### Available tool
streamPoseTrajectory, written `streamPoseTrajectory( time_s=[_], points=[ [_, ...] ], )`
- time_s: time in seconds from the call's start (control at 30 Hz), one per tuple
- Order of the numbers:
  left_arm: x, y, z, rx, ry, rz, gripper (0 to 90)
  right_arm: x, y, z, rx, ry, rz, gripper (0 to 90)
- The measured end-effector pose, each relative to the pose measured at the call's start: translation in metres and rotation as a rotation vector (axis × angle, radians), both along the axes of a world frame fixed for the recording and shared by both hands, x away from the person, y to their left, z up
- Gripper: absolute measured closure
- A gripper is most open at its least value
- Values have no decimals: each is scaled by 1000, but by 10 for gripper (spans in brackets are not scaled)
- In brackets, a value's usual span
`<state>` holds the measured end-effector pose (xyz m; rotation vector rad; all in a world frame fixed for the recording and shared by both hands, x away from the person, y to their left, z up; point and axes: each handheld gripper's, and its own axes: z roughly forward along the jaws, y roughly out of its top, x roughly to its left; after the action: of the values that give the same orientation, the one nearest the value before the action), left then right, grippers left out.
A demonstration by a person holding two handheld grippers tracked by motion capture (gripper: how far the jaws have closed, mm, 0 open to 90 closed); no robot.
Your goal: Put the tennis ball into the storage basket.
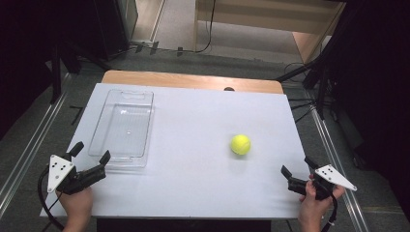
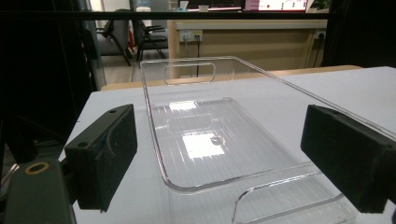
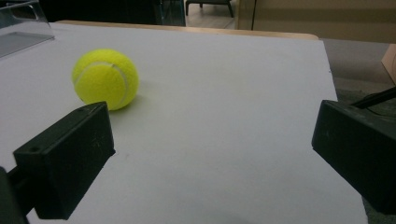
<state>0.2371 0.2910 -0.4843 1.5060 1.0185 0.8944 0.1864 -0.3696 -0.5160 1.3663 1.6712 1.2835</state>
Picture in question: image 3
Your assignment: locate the light wooden board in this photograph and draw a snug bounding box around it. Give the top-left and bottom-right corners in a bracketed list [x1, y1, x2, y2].
[381, 43, 396, 85]

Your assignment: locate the clear acrylic box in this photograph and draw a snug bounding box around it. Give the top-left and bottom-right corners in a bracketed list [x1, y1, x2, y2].
[0, 0, 55, 59]

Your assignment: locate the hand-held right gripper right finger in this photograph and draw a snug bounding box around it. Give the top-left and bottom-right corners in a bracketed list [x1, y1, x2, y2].
[311, 99, 396, 216]

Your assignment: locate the beige cabinet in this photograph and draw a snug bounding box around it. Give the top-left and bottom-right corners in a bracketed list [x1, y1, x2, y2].
[234, 0, 396, 44]

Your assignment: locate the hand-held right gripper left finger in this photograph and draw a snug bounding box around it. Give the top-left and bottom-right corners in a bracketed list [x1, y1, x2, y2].
[12, 101, 117, 220]

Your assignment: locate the yellow tennis ball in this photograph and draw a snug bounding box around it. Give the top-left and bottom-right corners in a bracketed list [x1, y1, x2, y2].
[71, 48, 140, 111]

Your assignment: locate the black cable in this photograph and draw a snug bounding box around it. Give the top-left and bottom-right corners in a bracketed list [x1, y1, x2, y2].
[351, 86, 396, 110]

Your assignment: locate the dark cabinet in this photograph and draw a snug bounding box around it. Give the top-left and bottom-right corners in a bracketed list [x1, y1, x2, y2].
[38, 0, 187, 27]

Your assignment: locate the dark bench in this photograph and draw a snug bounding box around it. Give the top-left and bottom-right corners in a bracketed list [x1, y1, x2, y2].
[185, 0, 235, 19]

